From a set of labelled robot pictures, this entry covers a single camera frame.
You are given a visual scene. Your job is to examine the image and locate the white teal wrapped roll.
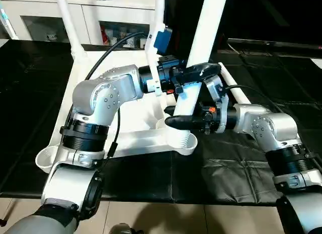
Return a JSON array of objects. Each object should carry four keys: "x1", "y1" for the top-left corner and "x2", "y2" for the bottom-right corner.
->
[{"x1": 0, "y1": 7, "x2": 19, "y2": 40}]

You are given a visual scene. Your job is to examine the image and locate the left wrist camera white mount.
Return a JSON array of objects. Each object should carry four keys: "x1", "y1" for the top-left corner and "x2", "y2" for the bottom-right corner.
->
[{"x1": 144, "y1": 24, "x2": 174, "y2": 97}]

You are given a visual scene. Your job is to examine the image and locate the dark rounded foot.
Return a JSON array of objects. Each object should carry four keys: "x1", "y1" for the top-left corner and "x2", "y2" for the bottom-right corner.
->
[{"x1": 110, "y1": 222, "x2": 144, "y2": 234}]

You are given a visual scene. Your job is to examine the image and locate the black mat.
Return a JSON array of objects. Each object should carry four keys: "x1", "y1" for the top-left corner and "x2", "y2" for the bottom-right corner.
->
[{"x1": 0, "y1": 39, "x2": 322, "y2": 207}]

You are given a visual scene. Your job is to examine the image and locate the white cabinet glass doors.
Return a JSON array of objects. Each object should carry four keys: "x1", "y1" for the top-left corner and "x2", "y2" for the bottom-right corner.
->
[{"x1": 0, "y1": 0, "x2": 156, "y2": 46}]

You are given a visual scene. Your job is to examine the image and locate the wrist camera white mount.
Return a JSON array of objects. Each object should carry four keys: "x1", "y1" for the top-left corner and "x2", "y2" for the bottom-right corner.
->
[
  {"x1": 205, "y1": 74, "x2": 230, "y2": 134},
  {"x1": 144, "y1": 24, "x2": 174, "y2": 97}
]

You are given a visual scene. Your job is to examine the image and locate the silver metal rail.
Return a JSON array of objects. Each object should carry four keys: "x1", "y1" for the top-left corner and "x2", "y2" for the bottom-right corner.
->
[{"x1": 227, "y1": 38, "x2": 322, "y2": 50}]

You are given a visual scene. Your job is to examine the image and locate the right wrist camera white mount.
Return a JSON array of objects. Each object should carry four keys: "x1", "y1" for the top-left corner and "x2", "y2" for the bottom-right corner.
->
[{"x1": 205, "y1": 74, "x2": 230, "y2": 134}]

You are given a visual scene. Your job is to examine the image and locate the black box gold label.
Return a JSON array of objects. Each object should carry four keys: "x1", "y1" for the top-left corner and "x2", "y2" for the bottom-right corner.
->
[{"x1": 163, "y1": 0, "x2": 227, "y2": 56}]

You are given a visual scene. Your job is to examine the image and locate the black left camera cable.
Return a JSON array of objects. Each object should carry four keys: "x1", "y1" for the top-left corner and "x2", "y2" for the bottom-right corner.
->
[{"x1": 60, "y1": 31, "x2": 145, "y2": 174}]

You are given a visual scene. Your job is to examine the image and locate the black stand leg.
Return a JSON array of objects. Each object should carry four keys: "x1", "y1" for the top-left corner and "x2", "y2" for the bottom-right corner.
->
[{"x1": 0, "y1": 201, "x2": 16, "y2": 224}]

